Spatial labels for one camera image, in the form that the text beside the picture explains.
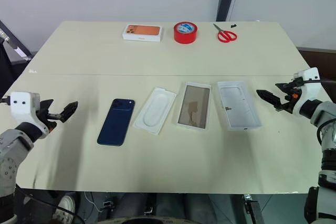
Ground thin white cable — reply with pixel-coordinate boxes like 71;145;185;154
83;191;102;213

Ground white shoe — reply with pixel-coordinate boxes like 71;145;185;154
57;195;76;221

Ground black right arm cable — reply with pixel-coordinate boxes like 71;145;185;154
301;77;336;86

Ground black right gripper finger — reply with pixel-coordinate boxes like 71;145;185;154
256;89;281;110
275;82;292;91

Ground white paper tray insert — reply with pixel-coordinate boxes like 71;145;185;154
132;86;177;136

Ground white box with orange phone print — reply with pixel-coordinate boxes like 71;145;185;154
121;24;165;43

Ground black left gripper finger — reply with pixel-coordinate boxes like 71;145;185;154
38;99;55;111
61;101;79;124

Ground dark blue smartphone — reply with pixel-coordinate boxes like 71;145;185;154
97;98;136;147

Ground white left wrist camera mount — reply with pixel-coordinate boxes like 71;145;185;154
9;91;51;140

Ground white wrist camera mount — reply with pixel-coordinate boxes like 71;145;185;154
293;67;322;117
9;91;51;140

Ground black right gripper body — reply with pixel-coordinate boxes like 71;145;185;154
278;82;302;113

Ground red handled scissors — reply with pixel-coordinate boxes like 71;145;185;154
213;23;238;43

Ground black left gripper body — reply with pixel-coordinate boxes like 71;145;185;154
39;107;66;133

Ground white box with brown inside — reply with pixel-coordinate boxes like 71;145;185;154
172;81;212;131

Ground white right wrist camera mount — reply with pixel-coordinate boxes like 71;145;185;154
293;67;322;117

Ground red tape roll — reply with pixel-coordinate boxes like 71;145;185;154
173;21;198;44

